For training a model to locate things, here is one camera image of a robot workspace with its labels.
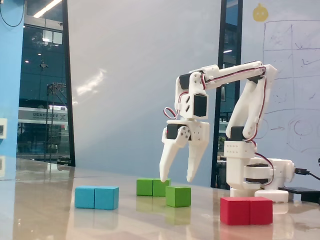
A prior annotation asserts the black plug cable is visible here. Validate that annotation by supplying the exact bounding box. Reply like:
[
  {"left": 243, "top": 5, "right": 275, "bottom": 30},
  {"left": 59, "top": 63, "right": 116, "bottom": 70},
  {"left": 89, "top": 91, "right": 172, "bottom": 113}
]
[{"left": 294, "top": 168, "right": 320, "bottom": 181}]

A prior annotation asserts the yellow round sticker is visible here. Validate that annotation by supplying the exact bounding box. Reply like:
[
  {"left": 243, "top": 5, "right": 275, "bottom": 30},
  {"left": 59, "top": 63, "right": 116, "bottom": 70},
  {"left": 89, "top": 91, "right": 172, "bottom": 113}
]
[{"left": 252, "top": 2, "right": 270, "bottom": 23}]

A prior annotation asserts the white wall socket panel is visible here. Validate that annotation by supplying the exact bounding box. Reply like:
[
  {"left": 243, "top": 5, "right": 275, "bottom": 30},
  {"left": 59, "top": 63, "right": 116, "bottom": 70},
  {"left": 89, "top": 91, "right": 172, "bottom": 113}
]
[{"left": 0, "top": 118, "right": 8, "bottom": 140}]

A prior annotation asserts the small green cube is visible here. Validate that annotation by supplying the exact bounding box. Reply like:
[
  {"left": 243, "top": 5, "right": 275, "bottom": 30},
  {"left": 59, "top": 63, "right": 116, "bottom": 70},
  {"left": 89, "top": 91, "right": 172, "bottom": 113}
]
[{"left": 165, "top": 185, "right": 192, "bottom": 208}]

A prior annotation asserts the long red block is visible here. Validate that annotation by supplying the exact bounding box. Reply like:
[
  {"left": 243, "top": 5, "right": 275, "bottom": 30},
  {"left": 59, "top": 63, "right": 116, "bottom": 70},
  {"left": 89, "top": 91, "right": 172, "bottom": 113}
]
[{"left": 219, "top": 196, "right": 274, "bottom": 226}]

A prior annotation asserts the red white black servo cable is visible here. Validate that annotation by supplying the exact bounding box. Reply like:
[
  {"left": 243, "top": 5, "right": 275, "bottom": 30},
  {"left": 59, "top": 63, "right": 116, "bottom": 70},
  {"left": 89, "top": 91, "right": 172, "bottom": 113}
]
[{"left": 163, "top": 106, "right": 182, "bottom": 121}]

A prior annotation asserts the black hanging cable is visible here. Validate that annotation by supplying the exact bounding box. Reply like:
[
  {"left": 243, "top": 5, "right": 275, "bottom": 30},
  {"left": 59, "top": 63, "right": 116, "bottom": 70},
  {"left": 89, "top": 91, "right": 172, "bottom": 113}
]
[{"left": 0, "top": 0, "right": 27, "bottom": 27}]

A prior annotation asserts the whiteboard with marker sketches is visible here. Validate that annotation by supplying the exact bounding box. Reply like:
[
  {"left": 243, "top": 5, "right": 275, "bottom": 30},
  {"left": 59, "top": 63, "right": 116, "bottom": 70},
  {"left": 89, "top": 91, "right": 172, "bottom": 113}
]
[{"left": 239, "top": 0, "right": 320, "bottom": 201}]

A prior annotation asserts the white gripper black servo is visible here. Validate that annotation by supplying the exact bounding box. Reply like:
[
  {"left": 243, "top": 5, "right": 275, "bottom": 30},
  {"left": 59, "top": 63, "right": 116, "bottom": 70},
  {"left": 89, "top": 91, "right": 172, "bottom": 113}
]
[{"left": 159, "top": 119, "right": 211, "bottom": 183}]

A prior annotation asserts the long green block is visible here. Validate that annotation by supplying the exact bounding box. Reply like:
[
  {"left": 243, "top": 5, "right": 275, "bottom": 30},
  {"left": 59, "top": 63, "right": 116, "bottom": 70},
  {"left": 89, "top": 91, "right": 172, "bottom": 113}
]
[{"left": 136, "top": 177, "right": 172, "bottom": 197}]

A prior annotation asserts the long blue block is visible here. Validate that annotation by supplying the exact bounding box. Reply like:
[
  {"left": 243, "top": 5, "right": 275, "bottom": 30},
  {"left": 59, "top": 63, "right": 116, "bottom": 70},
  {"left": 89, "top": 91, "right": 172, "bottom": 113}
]
[{"left": 74, "top": 185, "right": 120, "bottom": 210}]

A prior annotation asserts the metal lattice tower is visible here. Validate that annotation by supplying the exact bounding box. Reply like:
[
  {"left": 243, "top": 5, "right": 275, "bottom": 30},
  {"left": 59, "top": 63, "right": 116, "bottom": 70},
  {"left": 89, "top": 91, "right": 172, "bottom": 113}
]
[{"left": 45, "top": 81, "right": 69, "bottom": 161}]

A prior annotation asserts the black window frame post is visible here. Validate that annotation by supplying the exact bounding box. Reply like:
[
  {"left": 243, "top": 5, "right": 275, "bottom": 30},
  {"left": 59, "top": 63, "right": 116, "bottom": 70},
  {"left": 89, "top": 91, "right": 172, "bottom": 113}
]
[
  {"left": 61, "top": 0, "right": 77, "bottom": 167},
  {"left": 210, "top": 0, "right": 228, "bottom": 189},
  {"left": 233, "top": 0, "right": 244, "bottom": 106}
]

